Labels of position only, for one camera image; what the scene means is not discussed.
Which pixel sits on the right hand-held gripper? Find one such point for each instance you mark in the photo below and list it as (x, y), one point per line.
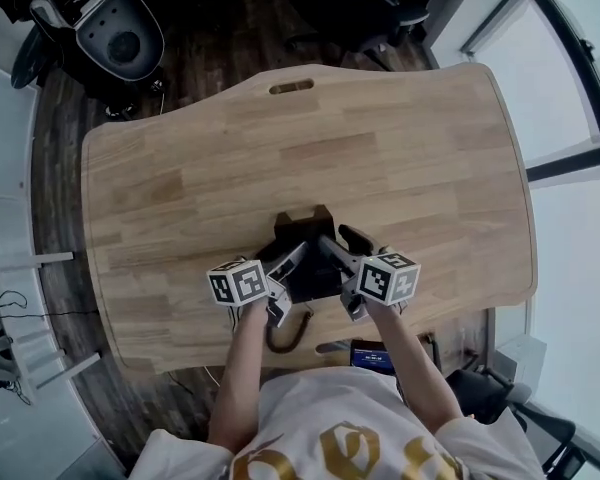
(386, 280)

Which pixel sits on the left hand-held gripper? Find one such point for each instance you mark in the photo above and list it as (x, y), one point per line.
(240, 284)

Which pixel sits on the black telephone handset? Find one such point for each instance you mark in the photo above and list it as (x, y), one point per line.
(356, 238)

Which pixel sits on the black telephone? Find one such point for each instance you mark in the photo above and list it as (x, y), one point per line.
(312, 275)

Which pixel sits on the person's right forearm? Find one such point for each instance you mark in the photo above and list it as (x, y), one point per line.
(412, 368)

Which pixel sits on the person's left forearm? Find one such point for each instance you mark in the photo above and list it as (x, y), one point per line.
(240, 378)

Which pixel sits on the black device with blue screen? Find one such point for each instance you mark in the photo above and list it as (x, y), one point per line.
(372, 357)

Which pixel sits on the wooden table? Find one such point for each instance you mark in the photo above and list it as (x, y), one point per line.
(330, 133)

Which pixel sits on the white shirt with gold print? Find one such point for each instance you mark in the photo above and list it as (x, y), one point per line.
(340, 428)

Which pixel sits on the grey and black office chair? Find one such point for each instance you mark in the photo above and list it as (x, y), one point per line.
(525, 408)

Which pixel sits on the white metal rack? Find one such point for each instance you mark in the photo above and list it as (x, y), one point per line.
(35, 348)

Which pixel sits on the white and black wheeled machine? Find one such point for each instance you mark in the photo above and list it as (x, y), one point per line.
(115, 33)

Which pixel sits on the black window frame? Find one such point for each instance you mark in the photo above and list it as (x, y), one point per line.
(575, 53)

